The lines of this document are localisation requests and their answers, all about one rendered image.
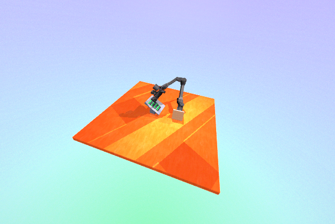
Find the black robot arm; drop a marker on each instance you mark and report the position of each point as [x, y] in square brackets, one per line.
[160, 90]

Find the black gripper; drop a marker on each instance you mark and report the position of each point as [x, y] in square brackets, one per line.
[155, 98]

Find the white switch panel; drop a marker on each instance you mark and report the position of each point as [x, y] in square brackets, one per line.
[156, 107]

